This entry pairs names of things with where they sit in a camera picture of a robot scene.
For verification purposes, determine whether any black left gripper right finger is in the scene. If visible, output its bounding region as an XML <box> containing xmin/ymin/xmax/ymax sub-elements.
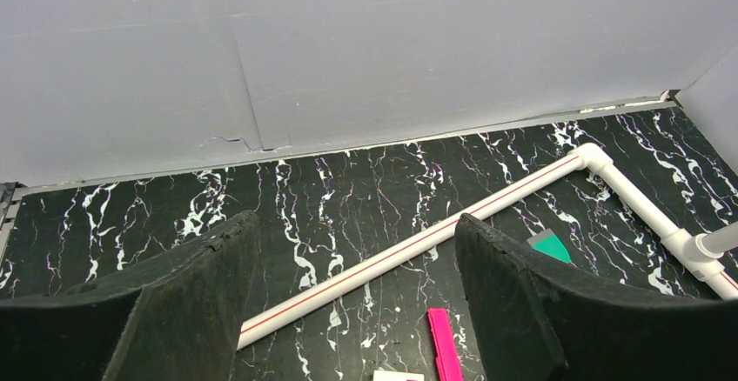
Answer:
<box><xmin>454</xmin><ymin>214</ymin><xmax>737</xmax><ymax>380</ymax></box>

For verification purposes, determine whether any beige small cardboard box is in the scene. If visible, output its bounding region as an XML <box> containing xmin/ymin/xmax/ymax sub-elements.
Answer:
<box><xmin>372</xmin><ymin>370</ymin><xmax>425</xmax><ymax>381</ymax></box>

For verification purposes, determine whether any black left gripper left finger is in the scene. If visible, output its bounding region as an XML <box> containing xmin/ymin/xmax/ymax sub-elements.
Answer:
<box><xmin>1</xmin><ymin>211</ymin><xmax>260</xmax><ymax>380</ymax></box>

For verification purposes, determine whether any green square block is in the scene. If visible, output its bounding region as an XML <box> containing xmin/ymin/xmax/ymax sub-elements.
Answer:
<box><xmin>527</xmin><ymin>229</ymin><xmax>572</xmax><ymax>264</ymax></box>

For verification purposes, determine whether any pink rectangular bar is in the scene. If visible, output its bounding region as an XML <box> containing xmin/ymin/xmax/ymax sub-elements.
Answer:
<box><xmin>427</xmin><ymin>308</ymin><xmax>463</xmax><ymax>381</ymax></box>

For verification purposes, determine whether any white PVC pipe frame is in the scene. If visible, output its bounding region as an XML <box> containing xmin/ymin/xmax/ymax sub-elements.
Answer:
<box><xmin>237</xmin><ymin>144</ymin><xmax>737</xmax><ymax>349</ymax></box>

